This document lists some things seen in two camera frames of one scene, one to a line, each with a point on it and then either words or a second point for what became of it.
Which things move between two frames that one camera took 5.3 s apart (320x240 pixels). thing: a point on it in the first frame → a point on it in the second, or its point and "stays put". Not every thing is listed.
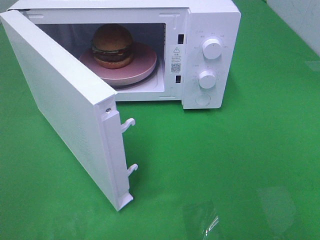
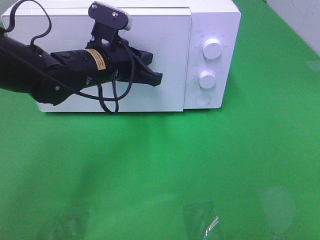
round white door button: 203,99 stays put
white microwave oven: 81,110 → 167,34
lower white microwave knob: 207,79 stays put
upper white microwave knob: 212,48 stays put
